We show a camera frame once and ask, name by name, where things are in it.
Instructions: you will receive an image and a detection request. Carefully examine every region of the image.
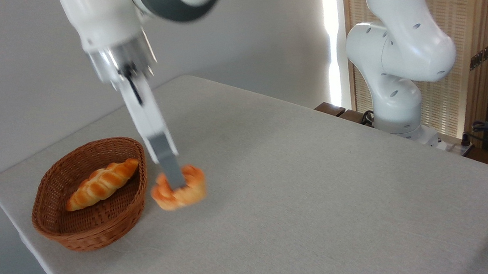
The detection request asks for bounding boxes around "dark brown wooden furniture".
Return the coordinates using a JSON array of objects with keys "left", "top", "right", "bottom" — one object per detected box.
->
[{"left": 314, "top": 97, "right": 376, "bottom": 134}]

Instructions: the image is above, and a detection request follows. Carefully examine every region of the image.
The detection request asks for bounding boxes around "round orange bread bun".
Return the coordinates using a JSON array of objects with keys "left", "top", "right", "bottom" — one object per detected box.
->
[{"left": 147, "top": 162, "right": 210, "bottom": 214}]

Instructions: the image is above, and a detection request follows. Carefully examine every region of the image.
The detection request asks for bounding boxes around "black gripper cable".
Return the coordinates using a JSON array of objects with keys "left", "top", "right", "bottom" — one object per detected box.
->
[{"left": 123, "top": 63, "right": 145, "bottom": 108}]

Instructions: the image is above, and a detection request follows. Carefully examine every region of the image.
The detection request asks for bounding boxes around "bamboo folding screen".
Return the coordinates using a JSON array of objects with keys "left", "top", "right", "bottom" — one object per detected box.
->
[{"left": 341, "top": 0, "right": 488, "bottom": 161}]

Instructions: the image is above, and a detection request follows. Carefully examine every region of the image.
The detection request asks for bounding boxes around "brown wicker basket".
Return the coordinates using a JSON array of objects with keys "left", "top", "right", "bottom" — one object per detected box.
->
[{"left": 23, "top": 134, "right": 156, "bottom": 258}]

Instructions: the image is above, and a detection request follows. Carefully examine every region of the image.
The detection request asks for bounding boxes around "white power strip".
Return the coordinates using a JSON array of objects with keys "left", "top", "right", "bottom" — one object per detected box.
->
[{"left": 428, "top": 131, "right": 476, "bottom": 160}]

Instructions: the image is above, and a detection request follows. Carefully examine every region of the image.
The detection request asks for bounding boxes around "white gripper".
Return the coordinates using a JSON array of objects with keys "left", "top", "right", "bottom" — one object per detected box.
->
[{"left": 117, "top": 69, "right": 187, "bottom": 197}]

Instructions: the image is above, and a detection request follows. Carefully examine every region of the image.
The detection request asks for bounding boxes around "beige tablecloth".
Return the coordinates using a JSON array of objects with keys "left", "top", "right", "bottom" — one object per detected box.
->
[{"left": 0, "top": 40, "right": 488, "bottom": 274}]

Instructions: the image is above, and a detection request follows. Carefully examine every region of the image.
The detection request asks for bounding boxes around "long twisted bread loaf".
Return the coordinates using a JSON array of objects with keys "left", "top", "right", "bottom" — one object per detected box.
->
[{"left": 61, "top": 157, "right": 144, "bottom": 212}]

